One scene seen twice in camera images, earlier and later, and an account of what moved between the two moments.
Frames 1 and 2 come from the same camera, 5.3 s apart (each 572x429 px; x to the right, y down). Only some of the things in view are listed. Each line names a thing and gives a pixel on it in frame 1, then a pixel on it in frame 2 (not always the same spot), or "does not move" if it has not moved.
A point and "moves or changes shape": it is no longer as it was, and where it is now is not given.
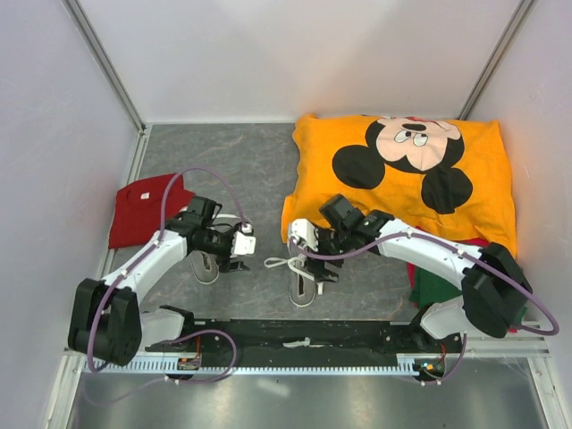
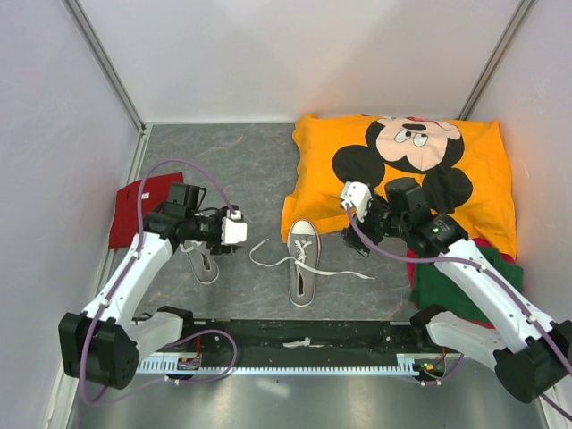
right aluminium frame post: [516, 25] does not move
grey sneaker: [302, 288] does not move
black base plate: [438, 358] does not move
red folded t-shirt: [137, 213] does not move
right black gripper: [317, 266] to [364, 227]
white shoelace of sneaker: [295, 263] moves or changes shape
